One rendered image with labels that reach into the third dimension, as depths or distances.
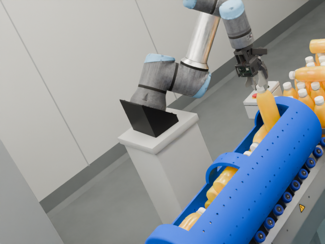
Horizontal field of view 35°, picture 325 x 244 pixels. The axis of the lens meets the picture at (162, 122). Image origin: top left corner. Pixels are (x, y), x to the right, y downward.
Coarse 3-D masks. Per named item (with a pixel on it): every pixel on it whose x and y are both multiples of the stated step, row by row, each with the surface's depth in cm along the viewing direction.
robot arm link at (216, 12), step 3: (219, 0) 200; (222, 0) 200; (225, 0) 201; (219, 3) 200; (216, 6) 201; (219, 6) 201; (216, 9) 201; (213, 12) 203; (216, 12) 202; (219, 12) 202; (216, 15) 204; (219, 15) 204
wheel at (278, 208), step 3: (276, 204) 202; (279, 204) 202; (276, 207) 201; (279, 207) 202; (282, 207) 202; (273, 210) 201; (276, 210) 201; (279, 210) 201; (282, 210) 202; (276, 213) 200; (279, 213) 200; (282, 213) 201
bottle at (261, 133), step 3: (264, 126) 222; (261, 129) 220; (264, 129) 220; (258, 132) 219; (261, 132) 219; (264, 132) 218; (267, 132) 219; (255, 135) 219; (258, 135) 218; (261, 135) 218; (264, 135) 218; (255, 138) 218; (258, 138) 217; (261, 138) 217; (255, 141) 218; (258, 141) 217; (258, 144) 216
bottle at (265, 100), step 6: (264, 90) 209; (258, 96) 210; (264, 96) 208; (270, 96) 209; (258, 102) 211; (264, 102) 209; (270, 102) 209; (264, 108) 210; (270, 108) 210; (276, 108) 212; (264, 114) 212; (270, 114) 211; (276, 114) 212; (264, 120) 214; (270, 120) 212; (276, 120) 213; (270, 126) 214
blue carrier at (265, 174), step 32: (256, 128) 232; (288, 128) 205; (320, 128) 217; (224, 160) 195; (256, 160) 192; (288, 160) 199; (224, 192) 181; (256, 192) 185; (224, 224) 174; (256, 224) 185
